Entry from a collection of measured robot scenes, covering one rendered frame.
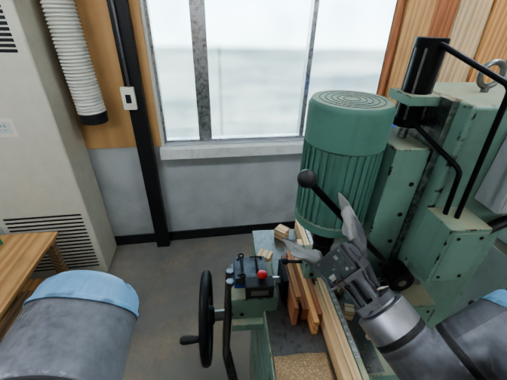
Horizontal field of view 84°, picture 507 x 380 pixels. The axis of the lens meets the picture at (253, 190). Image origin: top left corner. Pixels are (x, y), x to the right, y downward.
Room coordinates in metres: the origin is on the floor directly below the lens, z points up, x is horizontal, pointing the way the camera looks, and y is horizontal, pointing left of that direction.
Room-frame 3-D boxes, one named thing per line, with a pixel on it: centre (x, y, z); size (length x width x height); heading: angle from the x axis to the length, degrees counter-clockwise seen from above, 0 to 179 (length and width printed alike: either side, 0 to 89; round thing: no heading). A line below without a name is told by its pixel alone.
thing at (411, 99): (0.62, -0.34, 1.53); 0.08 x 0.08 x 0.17; 7
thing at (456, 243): (0.47, -0.43, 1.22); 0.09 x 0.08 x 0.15; 97
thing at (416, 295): (0.47, -0.40, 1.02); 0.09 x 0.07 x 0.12; 7
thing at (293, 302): (0.58, -0.12, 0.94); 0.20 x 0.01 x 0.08; 7
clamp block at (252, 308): (0.59, -0.01, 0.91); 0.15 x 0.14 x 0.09; 7
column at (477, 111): (0.64, -0.49, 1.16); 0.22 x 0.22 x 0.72; 7
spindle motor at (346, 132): (0.60, -0.20, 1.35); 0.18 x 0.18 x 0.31
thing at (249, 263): (0.58, 0.00, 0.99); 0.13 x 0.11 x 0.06; 7
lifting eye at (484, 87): (0.63, -0.49, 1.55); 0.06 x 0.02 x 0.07; 97
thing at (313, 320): (0.57, -0.17, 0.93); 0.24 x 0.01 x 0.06; 7
